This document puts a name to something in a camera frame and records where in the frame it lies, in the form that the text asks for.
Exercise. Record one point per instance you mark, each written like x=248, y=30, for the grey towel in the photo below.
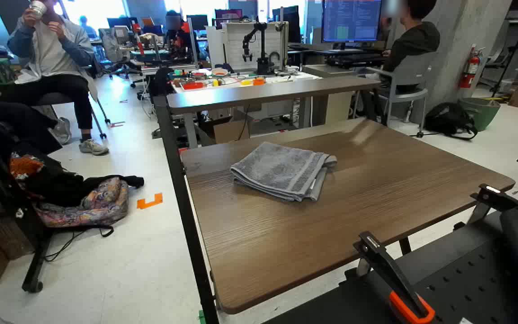
x=282, y=171

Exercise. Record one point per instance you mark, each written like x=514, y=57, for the small black robot arm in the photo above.
x=262, y=59

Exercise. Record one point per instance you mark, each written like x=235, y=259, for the open cardboard box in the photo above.
x=225, y=129

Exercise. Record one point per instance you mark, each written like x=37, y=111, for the grey work table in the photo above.
x=259, y=92

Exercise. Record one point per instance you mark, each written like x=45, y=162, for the white panel board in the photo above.
x=277, y=41

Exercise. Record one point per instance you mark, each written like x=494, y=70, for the dark computer monitor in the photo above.
x=288, y=20

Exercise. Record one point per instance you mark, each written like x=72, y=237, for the person in orange and black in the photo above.
x=178, y=32

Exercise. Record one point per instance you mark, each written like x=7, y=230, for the large computer monitor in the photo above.
x=350, y=20

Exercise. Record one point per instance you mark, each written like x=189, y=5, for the colourful patterned backpack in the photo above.
x=90, y=207

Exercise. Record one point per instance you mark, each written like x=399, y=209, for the grey office chair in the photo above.
x=412, y=74

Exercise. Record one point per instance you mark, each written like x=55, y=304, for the black backpack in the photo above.
x=448, y=119

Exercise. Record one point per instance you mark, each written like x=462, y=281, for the seated person in dark hoodie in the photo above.
x=413, y=41

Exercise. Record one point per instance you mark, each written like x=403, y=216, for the black jacket with orange patch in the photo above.
x=61, y=182

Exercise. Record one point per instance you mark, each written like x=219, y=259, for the red fire extinguisher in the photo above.
x=467, y=72

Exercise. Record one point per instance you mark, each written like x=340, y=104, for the green bin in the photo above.
x=487, y=113

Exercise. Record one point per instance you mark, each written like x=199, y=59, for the seated person in grey hoodie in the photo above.
x=54, y=47

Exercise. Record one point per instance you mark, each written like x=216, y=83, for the black metal clamp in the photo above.
x=493, y=196

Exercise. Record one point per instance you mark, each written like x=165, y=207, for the black metal stand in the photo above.
x=3, y=180

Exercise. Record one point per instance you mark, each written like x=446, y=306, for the white cup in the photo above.
x=37, y=7

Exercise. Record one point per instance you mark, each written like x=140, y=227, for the black metal table frame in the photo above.
x=178, y=173

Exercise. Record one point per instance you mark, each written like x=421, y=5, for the orange plastic bracket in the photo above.
x=149, y=201

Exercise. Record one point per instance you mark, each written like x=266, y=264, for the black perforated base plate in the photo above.
x=467, y=281

